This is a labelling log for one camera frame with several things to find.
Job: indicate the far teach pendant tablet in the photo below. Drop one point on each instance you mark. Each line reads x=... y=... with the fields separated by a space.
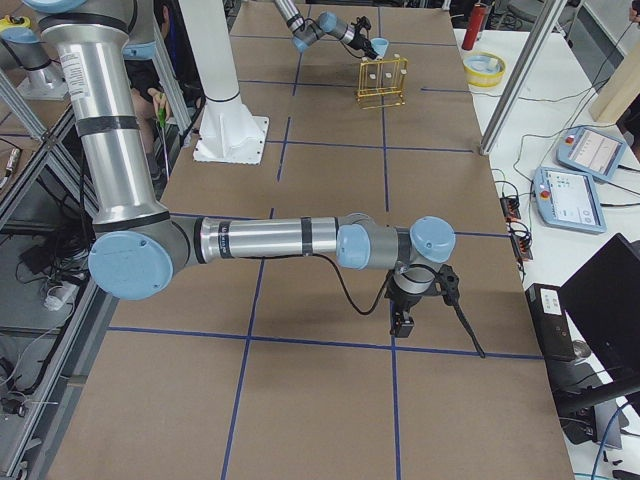
x=591 y=151

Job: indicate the black connector hub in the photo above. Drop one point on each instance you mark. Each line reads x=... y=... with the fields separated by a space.
x=510 y=206
x=521 y=243

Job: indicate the teach pendant tablet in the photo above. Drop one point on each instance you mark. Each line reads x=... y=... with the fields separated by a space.
x=568 y=200
x=591 y=151

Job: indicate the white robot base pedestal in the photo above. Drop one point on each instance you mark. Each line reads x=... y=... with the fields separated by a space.
x=229 y=133

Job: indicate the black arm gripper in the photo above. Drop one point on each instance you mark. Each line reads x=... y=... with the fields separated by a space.
x=405 y=303

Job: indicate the near teach pendant tablet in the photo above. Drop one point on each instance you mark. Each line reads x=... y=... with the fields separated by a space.
x=568 y=200

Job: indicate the seated person in black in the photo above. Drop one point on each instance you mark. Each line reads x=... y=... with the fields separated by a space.
x=147 y=94

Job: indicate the aluminium frame post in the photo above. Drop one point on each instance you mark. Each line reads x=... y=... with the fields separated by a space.
x=536 y=40

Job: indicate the black computer monitor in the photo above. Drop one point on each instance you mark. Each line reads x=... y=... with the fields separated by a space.
x=602 y=300

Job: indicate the red cylindrical bottle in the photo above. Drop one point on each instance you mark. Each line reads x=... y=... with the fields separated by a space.
x=473 y=28

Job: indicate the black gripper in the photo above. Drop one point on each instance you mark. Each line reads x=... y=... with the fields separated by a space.
x=356 y=41

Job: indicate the gold wire cup holder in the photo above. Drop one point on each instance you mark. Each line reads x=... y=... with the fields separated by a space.
x=381 y=82

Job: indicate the light blue plastic cup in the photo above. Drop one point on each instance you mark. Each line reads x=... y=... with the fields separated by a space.
x=379 y=45

